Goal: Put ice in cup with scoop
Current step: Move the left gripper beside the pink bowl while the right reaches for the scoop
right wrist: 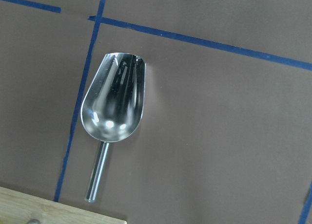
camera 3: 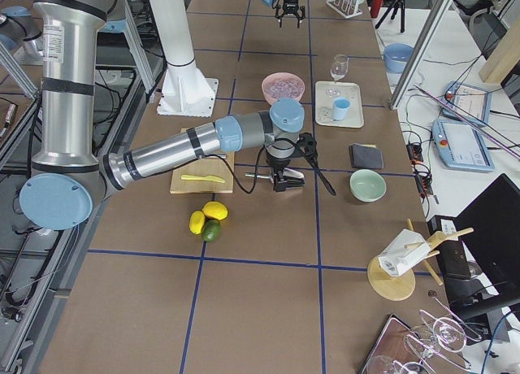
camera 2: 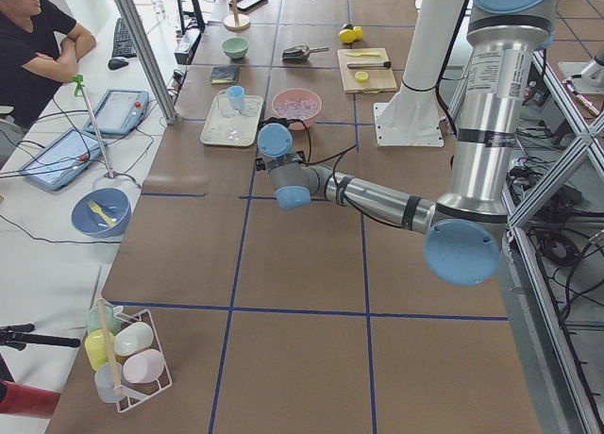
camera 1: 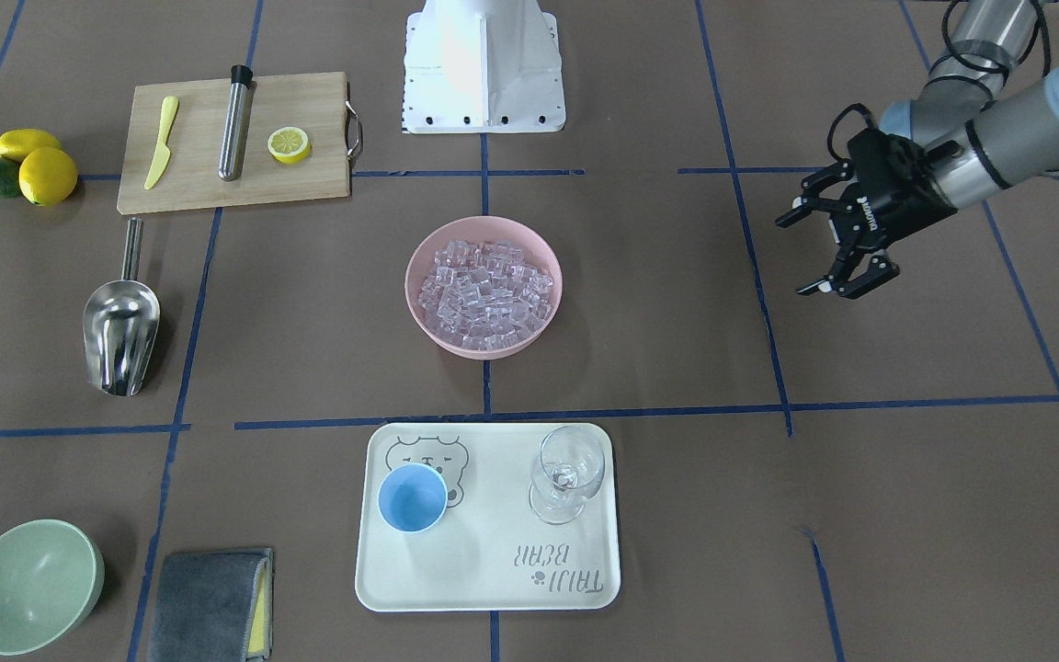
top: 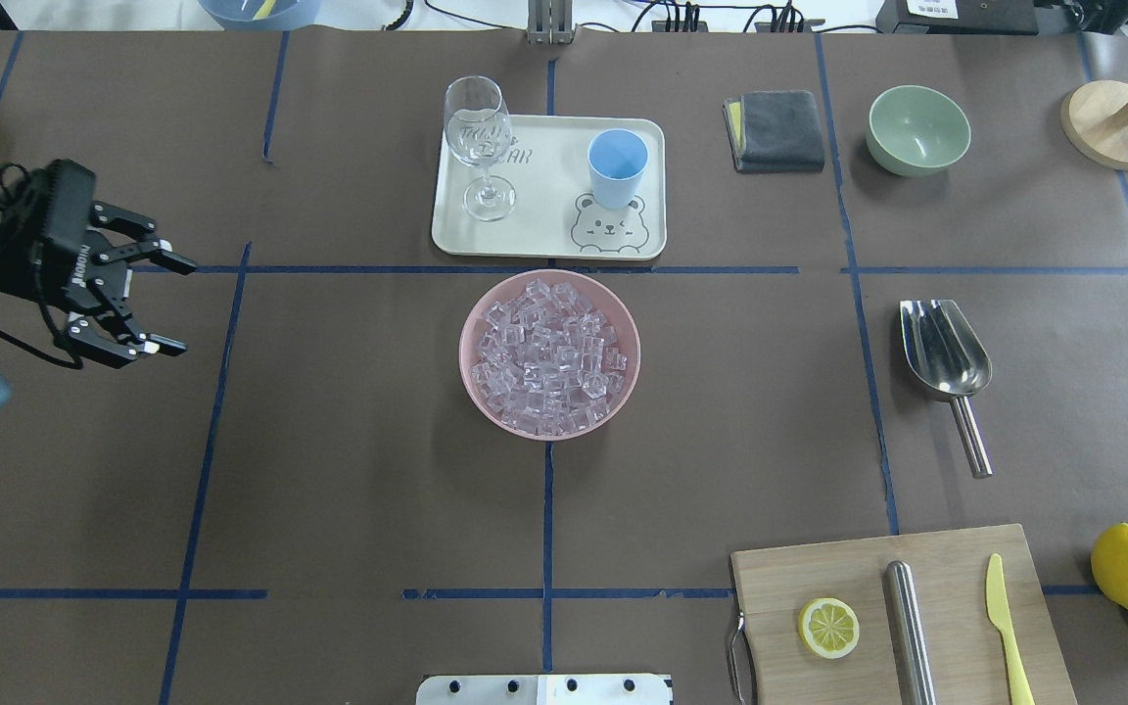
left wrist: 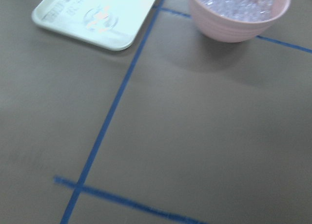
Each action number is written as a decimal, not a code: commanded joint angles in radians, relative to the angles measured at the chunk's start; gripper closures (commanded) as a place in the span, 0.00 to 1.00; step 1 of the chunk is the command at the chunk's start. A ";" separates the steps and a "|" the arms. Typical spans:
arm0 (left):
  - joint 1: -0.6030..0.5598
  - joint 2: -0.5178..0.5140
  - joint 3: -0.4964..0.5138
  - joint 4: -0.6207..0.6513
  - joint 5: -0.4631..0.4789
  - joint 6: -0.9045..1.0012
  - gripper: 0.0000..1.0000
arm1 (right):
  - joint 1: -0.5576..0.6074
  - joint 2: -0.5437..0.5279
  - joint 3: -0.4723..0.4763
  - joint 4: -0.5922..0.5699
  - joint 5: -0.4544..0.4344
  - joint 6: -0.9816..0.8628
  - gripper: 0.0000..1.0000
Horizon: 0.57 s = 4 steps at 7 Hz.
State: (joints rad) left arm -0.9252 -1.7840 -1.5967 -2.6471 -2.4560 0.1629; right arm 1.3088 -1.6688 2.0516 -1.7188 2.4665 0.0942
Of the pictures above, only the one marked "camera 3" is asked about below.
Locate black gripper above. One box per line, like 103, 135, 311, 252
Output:
266, 141, 305, 192
275, 0, 305, 28

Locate silver metal ice scoop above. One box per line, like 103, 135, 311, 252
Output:
245, 172, 273, 183

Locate pink bowl with ice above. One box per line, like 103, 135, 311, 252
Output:
261, 72, 306, 105

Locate light blue cup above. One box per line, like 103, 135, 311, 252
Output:
331, 97, 350, 122

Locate wooden cup stand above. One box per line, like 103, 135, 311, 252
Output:
367, 219, 474, 302

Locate yellow plastic knife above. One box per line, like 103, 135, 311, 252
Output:
180, 174, 226, 184

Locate clear wine glass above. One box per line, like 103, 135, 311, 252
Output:
327, 54, 349, 98

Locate wooden cutting board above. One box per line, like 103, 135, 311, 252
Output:
170, 152, 235, 194

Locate yellow lemon upper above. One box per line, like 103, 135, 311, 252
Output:
202, 201, 228, 220

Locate yellow lemon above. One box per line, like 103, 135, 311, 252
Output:
202, 201, 228, 220
188, 211, 206, 235

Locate cream serving tray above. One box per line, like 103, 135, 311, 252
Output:
314, 81, 364, 128

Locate mint green bowl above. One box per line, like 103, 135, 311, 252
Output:
349, 169, 387, 202

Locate dark grey folded cloth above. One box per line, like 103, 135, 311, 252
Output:
349, 143, 384, 169

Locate green lime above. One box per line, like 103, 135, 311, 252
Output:
201, 220, 221, 242

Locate yellow lemon left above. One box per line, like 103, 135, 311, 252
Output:
188, 211, 206, 235

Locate black tripod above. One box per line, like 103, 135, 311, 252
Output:
375, 0, 405, 33

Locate blue bowl on desk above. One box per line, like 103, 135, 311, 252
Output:
383, 43, 414, 74

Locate white carton on stand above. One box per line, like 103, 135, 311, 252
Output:
377, 229, 431, 277

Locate near teach pendant tablet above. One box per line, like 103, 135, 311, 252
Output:
431, 120, 495, 172

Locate teach pendant tablet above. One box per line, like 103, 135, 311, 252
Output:
441, 81, 492, 126
431, 120, 495, 172

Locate far teach pendant tablet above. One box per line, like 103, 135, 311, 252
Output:
441, 81, 492, 126

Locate black monitor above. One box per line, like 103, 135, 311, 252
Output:
440, 173, 519, 320

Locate upturned wine glasses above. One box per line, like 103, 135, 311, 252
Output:
358, 306, 483, 373

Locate white wire cup rack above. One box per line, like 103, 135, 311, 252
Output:
325, 0, 365, 19

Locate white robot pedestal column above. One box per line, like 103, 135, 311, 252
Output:
149, 0, 219, 118

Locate aluminium frame post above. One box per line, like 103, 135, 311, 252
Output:
389, 0, 453, 110

